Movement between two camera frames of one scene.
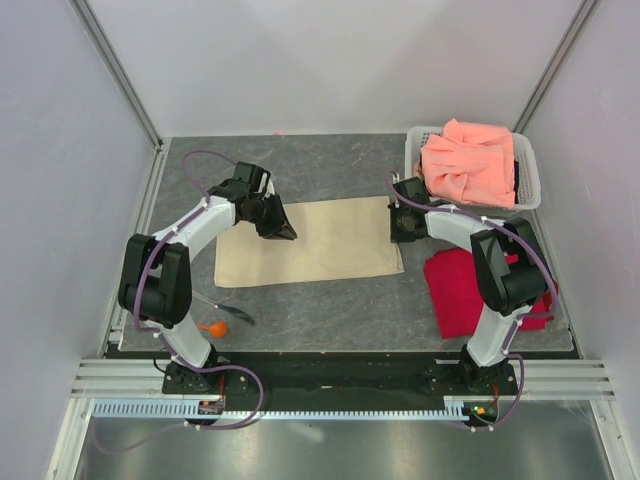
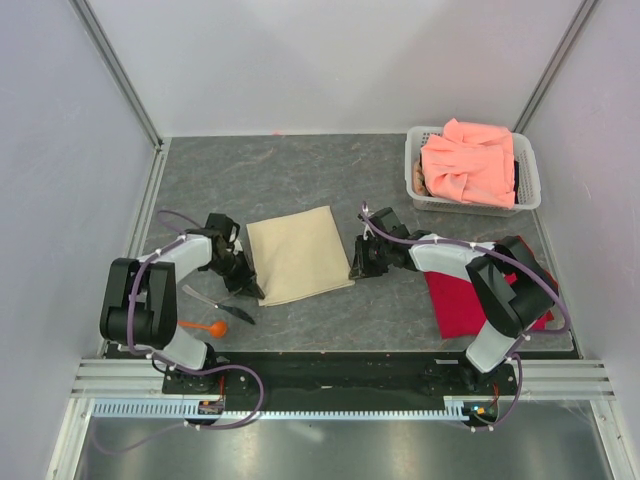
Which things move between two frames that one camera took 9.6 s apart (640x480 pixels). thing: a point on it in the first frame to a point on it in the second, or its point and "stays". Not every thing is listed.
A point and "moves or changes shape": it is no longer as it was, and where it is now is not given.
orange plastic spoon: (217, 329) stays
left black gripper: (280, 217) to (245, 285)
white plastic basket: (528, 187) stays
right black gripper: (395, 235) to (361, 268)
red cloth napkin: (459, 305) stays
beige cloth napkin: (335, 238) moves or changes shape
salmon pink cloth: (471, 163) stays
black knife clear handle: (223, 307) stays
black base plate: (340, 376) stays
